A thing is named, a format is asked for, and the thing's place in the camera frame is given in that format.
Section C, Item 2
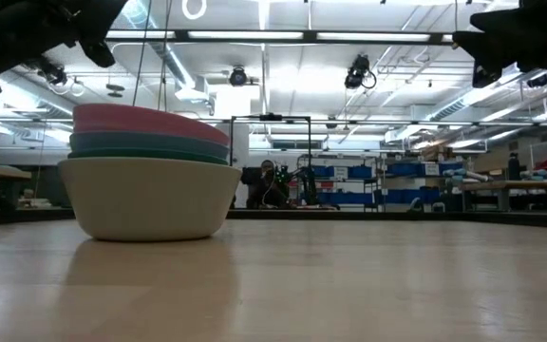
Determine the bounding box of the seated person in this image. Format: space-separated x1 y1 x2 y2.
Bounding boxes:
240 159 290 211

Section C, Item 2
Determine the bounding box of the large pink bowl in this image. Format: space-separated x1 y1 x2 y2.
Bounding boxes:
72 103 231 147

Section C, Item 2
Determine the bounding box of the large blue bowl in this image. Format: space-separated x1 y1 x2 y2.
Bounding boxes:
68 131 231 161

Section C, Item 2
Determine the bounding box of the shelf with blue bins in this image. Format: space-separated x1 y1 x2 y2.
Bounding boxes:
296 154 464 213

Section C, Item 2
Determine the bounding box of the background black frame stand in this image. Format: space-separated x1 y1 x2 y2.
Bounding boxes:
229 113 313 168

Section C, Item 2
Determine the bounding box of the overhead camera with cable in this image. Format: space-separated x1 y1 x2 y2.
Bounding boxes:
343 53 378 91

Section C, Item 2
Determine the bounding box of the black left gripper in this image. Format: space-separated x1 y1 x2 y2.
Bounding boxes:
0 0 129 68

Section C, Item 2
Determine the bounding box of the round overhead camera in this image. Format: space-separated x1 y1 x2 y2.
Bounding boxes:
228 66 249 88

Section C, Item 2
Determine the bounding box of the long wooden background table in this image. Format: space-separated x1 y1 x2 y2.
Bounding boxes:
458 179 547 213

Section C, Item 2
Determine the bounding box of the large white bowl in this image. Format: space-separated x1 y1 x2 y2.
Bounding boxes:
58 157 243 243

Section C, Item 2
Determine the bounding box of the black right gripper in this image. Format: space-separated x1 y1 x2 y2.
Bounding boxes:
451 0 547 89

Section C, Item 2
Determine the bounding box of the standing person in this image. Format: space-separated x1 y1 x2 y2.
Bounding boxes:
507 151 522 181

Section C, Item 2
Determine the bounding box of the large green bowl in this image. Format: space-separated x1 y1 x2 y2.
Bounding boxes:
67 146 230 167

